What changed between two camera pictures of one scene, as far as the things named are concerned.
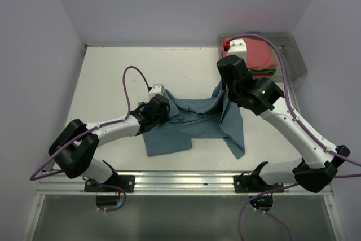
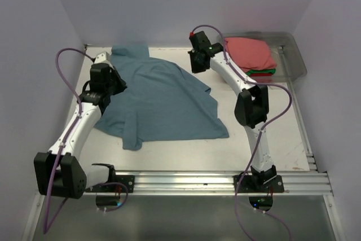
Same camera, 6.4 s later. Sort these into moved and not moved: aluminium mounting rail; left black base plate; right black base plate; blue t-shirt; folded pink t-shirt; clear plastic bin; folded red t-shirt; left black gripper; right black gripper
Moved: left black gripper; right black gripper; blue t-shirt
Not moved: left black base plate; aluminium mounting rail; right black base plate; folded pink t-shirt; clear plastic bin; folded red t-shirt
